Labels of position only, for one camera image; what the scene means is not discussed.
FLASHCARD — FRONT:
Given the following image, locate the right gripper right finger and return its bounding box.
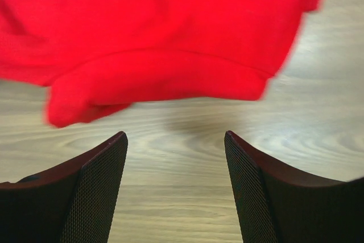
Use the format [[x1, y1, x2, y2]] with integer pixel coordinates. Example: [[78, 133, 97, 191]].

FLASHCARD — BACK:
[[224, 131, 363, 243]]

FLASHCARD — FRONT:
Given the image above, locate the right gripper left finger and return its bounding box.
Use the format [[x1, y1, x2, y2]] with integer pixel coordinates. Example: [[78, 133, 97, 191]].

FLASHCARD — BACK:
[[1, 131, 128, 243]]

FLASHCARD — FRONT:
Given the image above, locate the red t-shirt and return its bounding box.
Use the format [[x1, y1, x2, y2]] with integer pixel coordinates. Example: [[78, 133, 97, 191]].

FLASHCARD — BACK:
[[1, 0, 320, 127]]

